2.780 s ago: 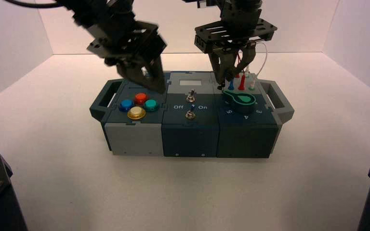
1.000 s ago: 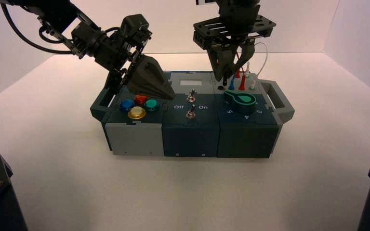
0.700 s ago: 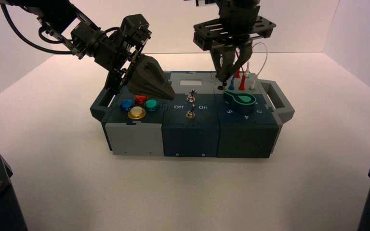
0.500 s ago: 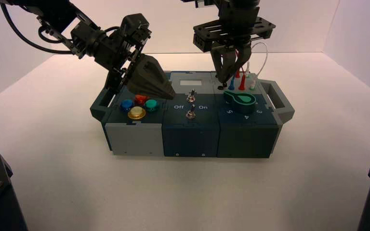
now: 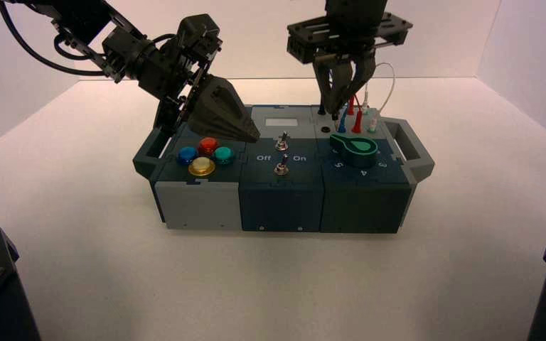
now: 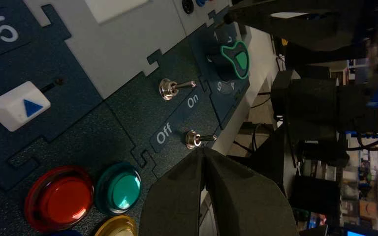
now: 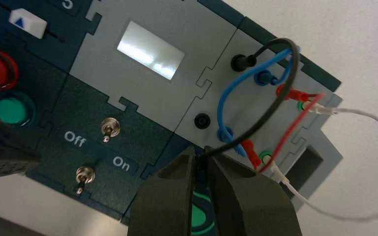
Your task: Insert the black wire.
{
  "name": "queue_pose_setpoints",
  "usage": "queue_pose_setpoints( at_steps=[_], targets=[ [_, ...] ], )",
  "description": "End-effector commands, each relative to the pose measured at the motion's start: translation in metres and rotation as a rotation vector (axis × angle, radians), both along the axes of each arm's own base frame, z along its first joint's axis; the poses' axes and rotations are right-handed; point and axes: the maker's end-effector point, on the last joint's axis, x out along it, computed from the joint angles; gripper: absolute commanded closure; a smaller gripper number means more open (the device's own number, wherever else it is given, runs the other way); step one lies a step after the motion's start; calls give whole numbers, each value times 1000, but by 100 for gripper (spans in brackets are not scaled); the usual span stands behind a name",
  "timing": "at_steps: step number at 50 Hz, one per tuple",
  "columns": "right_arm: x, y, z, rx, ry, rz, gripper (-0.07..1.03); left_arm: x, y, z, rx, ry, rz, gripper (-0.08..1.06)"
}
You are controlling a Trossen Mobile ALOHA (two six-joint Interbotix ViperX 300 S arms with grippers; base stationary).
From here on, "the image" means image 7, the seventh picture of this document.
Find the metal toggle switch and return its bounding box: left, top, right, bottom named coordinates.
left=75, top=166, right=96, bottom=196
left=100, top=118, right=122, bottom=144

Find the green push button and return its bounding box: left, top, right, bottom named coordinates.
left=0, top=93, right=36, bottom=126

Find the black banana plug wire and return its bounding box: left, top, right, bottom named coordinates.
left=196, top=37, right=302, bottom=164

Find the blue grey control box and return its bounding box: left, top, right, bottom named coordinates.
left=0, top=0, right=344, bottom=236

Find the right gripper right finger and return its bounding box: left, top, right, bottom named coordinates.
left=204, top=146, right=303, bottom=236

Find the white banana plug wire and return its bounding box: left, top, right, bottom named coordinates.
left=268, top=103, right=378, bottom=222

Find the green pointer rotary knob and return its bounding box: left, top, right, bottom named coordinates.
left=189, top=190, right=218, bottom=236

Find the red banana plug wire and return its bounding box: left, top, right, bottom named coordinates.
left=240, top=84, right=326, bottom=174

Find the white slider knob blue triangle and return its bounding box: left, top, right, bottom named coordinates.
left=8, top=8, right=48, bottom=39

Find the blue banana plug wire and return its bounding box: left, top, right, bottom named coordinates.
left=216, top=45, right=303, bottom=159

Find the small rectangular display screen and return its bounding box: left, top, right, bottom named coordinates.
left=116, top=21, right=186, bottom=81

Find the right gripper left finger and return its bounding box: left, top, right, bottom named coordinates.
left=127, top=146, right=196, bottom=236

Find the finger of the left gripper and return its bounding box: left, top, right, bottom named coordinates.
left=0, top=107, right=42, bottom=182

